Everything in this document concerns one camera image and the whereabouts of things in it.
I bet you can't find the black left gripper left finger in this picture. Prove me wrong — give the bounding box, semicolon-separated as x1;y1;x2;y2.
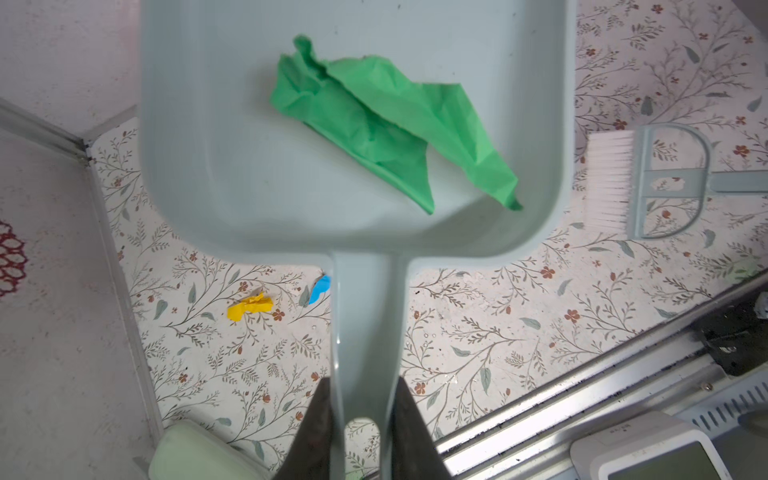
274;378;332;480

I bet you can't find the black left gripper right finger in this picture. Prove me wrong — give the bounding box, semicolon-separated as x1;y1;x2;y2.
391;377;452;480

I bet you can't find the blue paper scrap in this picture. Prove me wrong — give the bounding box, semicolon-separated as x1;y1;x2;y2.
308;275;331;305

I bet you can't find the pale blue plastic dustpan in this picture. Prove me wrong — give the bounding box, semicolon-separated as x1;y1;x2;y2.
139;1;577;479

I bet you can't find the green paper scrap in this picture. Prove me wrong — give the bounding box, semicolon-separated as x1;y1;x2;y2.
270;35;522;214

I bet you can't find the pale green soap bar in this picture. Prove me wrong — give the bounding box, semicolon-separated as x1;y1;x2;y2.
148;420;273;480

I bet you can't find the yellow paper scrap left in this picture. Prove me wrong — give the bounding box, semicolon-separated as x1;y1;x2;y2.
227;293;274;322

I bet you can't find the white digital clock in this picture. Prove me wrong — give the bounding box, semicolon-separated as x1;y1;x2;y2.
570;411;731;479

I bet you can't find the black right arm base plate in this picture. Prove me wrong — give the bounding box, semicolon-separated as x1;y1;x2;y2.
693;291;767;377

